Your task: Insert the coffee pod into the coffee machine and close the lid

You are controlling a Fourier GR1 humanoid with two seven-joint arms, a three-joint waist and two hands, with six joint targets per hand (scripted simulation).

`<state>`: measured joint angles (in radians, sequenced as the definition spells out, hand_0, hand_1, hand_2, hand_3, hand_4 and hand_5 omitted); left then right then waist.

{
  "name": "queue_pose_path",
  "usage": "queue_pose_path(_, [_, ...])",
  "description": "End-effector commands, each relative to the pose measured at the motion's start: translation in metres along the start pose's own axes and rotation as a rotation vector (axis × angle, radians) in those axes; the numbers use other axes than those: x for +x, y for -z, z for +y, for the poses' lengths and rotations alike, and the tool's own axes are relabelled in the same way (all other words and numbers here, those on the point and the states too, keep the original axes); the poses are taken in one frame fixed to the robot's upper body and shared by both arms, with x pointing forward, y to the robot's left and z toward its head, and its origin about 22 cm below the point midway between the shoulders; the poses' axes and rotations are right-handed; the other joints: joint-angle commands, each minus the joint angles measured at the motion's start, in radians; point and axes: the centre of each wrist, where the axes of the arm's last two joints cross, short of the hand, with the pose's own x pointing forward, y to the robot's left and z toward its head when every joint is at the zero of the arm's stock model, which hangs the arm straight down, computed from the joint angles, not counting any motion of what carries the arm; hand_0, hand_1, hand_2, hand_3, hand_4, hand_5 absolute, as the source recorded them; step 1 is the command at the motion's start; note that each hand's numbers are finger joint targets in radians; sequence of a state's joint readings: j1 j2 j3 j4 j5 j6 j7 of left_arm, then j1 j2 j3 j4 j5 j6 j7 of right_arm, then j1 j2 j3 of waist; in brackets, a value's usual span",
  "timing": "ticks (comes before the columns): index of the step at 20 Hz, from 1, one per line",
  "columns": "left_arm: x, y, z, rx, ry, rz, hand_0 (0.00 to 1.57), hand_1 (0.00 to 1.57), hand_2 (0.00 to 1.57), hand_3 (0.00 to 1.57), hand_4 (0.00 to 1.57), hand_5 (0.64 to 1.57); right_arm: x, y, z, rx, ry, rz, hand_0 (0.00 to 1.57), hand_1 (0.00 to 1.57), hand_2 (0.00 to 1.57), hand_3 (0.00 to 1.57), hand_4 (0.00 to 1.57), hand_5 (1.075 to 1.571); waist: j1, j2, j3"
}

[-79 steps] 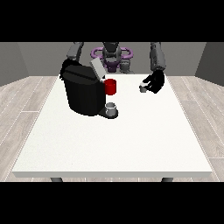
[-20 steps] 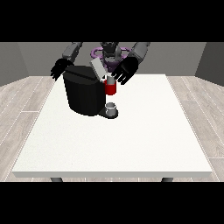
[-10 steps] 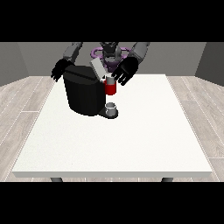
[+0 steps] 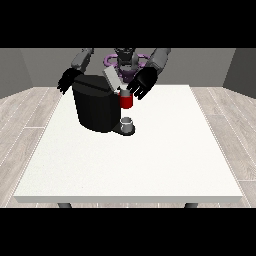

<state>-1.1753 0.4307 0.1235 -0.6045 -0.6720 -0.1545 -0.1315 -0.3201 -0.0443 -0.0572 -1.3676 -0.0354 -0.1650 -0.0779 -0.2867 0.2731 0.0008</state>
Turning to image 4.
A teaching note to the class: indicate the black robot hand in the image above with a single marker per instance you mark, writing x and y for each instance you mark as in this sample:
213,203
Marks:
145,80
68,79

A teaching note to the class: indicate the small grey coffee pod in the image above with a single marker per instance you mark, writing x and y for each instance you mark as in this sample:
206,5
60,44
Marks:
124,90

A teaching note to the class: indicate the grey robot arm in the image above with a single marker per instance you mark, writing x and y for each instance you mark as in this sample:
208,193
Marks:
158,60
81,60

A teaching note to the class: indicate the red pod holder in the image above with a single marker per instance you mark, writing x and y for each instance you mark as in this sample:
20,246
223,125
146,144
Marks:
126,101

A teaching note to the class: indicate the pale grey machine lid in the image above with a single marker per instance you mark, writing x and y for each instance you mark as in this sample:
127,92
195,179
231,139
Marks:
111,77

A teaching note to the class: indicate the black coffee machine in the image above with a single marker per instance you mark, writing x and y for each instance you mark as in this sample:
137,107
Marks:
95,106

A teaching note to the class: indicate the grey robot trunk purple rings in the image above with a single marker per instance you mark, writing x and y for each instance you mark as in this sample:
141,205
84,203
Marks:
125,63

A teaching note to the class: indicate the small grey cup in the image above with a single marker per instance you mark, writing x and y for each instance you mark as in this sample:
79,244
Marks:
127,124

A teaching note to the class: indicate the dark table leg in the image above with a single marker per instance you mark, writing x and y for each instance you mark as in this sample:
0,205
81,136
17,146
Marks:
64,205

